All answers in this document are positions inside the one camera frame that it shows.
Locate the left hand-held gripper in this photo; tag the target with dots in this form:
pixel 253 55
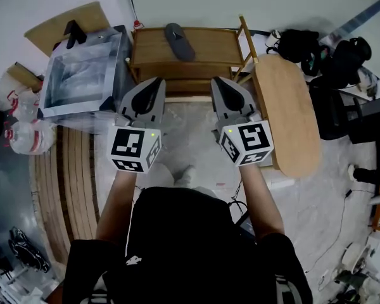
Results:
pixel 131 146

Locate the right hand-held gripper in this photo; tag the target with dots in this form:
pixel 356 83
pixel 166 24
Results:
pixel 251 141

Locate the grey slipper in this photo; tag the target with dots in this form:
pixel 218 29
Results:
pixel 179 41

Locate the person's right forearm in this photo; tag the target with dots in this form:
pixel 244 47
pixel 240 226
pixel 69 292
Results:
pixel 263 201

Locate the person's left forearm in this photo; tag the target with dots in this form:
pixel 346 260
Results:
pixel 115 204

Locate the wooden shoe rack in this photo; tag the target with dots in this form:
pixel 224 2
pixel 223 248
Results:
pixel 209 47

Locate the oval wooden table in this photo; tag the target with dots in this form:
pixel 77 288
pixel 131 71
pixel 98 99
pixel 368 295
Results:
pixel 286 112

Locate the clear box with grey picture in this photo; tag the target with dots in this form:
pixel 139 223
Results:
pixel 79 74

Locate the white cup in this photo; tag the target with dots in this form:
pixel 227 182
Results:
pixel 272 38

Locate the red-capped bottle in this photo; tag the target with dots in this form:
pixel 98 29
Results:
pixel 137 25

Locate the black bag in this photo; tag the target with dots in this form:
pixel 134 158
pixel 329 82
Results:
pixel 296 47

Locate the black chair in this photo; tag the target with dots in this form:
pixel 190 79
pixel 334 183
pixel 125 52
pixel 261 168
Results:
pixel 332 112

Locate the light wooden board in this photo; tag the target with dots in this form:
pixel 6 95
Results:
pixel 50 27

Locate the clear plastic bag red print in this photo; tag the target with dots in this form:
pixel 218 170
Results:
pixel 27 135

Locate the large black backpack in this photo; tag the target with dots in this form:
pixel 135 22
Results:
pixel 346 62

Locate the stack of curved wooden boards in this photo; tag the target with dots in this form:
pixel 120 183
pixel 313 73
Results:
pixel 63 195

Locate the brown cardboard box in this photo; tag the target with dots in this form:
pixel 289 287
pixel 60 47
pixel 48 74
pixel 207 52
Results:
pixel 23 74

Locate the black waist device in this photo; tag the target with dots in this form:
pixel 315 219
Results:
pixel 245 226

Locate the person's black shirt torso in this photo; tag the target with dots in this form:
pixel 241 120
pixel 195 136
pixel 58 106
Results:
pixel 183 252

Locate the black patterned sneaker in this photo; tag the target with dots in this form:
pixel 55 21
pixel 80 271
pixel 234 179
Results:
pixel 28 250

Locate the black triangular bracket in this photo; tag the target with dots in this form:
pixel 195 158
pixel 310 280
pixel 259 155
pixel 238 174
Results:
pixel 75 33

